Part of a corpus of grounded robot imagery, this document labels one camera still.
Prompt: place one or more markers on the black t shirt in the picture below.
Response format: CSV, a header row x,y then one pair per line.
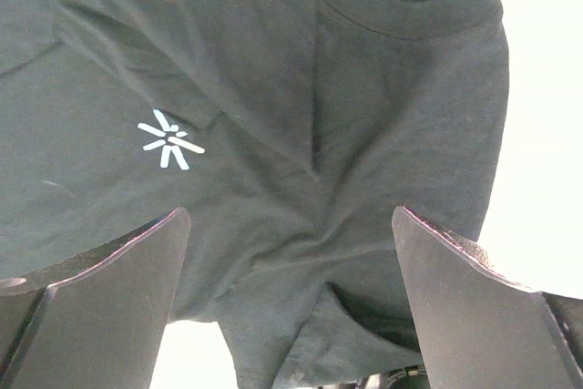
x,y
289,129

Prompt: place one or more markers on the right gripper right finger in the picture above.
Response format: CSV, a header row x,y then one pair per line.
x,y
476,328

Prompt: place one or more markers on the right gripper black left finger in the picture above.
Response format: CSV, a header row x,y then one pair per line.
x,y
95,320

